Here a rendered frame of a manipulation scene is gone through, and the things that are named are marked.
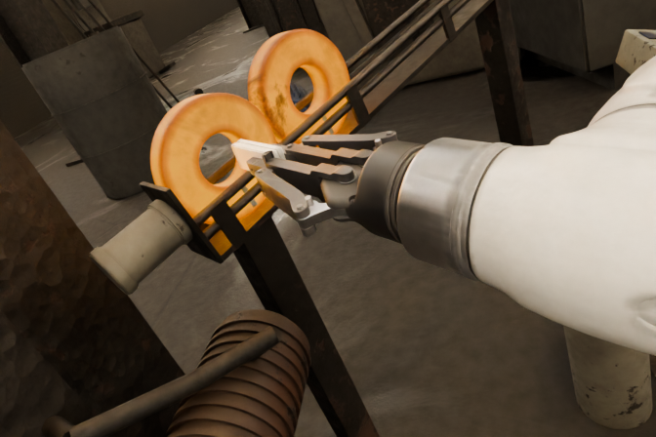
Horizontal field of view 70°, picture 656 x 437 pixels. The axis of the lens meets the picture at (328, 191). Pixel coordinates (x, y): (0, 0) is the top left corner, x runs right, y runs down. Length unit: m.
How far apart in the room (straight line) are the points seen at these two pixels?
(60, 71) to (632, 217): 2.82
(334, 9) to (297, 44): 2.18
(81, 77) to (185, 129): 2.38
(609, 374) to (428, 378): 0.39
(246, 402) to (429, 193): 0.32
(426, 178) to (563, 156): 0.08
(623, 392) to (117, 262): 0.79
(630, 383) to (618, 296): 0.70
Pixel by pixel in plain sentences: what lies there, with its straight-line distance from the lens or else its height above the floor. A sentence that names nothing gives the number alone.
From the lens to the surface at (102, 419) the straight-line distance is 0.49.
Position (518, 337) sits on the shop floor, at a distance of 1.17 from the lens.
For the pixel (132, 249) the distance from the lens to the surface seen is 0.52.
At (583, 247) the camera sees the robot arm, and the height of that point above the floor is 0.72.
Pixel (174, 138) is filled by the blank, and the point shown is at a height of 0.76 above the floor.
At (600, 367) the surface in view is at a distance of 0.91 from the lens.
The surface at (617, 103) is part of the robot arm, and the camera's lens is 0.37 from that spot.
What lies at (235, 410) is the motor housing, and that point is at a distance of 0.52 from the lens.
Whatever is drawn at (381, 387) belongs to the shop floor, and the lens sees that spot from 1.16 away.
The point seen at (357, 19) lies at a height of 0.46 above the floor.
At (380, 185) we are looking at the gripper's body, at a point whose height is 0.72.
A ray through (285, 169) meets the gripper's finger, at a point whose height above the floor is 0.72.
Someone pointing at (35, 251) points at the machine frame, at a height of 0.69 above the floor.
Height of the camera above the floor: 0.88
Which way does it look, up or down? 26 degrees down
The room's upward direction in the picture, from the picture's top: 23 degrees counter-clockwise
